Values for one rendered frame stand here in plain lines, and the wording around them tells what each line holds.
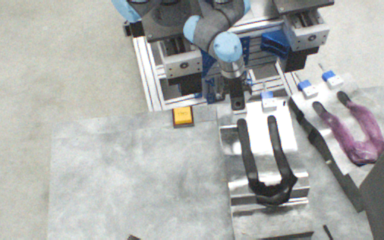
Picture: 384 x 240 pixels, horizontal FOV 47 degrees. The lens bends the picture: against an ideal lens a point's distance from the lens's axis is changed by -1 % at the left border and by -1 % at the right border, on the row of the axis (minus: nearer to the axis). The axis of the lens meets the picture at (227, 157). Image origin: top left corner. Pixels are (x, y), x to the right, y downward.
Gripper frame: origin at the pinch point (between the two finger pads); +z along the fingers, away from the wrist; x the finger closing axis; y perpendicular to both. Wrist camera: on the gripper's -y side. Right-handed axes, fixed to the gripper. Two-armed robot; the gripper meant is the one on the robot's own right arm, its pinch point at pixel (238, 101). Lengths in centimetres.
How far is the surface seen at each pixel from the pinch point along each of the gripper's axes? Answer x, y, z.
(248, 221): 3.4, -42.0, 2.1
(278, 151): -10.6, -19.0, 5.4
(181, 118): 22.1, 1.2, 8.0
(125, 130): 44.1, 0.7, 8.7
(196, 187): 19.8, -26.3, 8.2
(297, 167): -15.7, -27.3, 0.2
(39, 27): 124, 125, 97
